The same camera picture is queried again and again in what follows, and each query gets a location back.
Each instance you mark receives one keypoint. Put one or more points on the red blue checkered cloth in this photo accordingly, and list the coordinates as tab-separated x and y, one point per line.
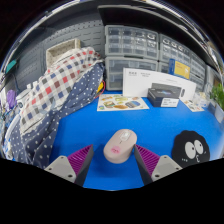
56	83

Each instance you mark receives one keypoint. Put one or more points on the long white keyboard box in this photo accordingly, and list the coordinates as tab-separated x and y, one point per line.
136	83

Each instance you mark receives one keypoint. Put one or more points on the teal plastic item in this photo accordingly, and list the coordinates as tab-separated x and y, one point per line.
10	66

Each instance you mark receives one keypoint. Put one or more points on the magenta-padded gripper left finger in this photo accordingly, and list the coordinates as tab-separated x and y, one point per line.
71	170

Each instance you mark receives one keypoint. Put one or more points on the black cartoon-eyed mouse pad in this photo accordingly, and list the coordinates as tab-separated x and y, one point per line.
186	156

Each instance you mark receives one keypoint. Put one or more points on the potted green plant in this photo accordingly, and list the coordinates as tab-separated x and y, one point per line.
218	95

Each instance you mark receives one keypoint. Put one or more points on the yellow and blue box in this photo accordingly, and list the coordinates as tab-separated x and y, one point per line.
181	69

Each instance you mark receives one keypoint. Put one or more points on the large colourful sticker sheet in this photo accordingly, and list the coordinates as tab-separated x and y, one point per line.
121	102

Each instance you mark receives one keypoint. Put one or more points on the grey large-drawer cabinet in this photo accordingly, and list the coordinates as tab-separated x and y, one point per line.
115	71
163	67

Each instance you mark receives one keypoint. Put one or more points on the purple plastic item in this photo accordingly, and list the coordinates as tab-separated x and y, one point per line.
11	98

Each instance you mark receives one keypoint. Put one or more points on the clear plastic packet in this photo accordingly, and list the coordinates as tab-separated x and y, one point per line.
201	99

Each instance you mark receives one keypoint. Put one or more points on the dark wall shelf unit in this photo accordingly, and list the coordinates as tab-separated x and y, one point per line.
133	15

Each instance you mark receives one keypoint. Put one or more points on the small black box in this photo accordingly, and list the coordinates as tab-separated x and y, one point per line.
160	98

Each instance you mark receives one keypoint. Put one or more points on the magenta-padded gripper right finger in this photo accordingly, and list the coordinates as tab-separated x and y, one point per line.
160	168

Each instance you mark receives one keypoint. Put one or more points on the small yellow item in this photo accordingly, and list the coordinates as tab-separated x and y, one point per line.
100	87

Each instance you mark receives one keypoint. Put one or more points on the pink beige computer mouse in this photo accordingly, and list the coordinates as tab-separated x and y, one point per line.
118	146

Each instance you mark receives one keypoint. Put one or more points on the small colourful sticker sheet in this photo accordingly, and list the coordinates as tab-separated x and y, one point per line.
193	106

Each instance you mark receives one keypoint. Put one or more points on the white woven basket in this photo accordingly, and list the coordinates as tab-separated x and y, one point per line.
60	48

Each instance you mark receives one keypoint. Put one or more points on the grey wall pegboard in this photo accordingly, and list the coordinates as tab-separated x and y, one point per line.
90	33

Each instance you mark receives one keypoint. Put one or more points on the navy polka dot cloth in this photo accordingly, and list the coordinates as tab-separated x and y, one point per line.
40	140

